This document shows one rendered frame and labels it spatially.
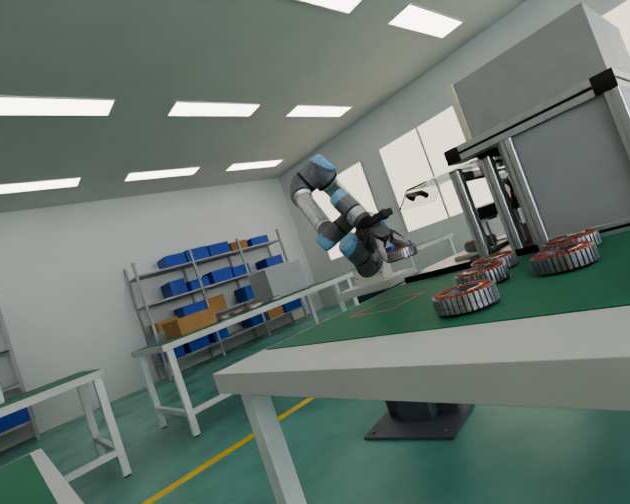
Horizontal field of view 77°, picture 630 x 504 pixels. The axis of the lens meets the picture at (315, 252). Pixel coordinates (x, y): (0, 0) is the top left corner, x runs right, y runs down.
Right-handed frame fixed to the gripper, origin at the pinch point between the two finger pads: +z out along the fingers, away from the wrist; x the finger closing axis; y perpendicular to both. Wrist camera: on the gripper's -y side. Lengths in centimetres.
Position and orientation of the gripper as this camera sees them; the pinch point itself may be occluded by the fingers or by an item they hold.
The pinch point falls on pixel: (401, 254)
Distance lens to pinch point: 133.8
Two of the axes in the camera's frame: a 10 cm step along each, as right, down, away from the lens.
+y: -2.4, 7.0, 6.7
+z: 5.6, 6.6, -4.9
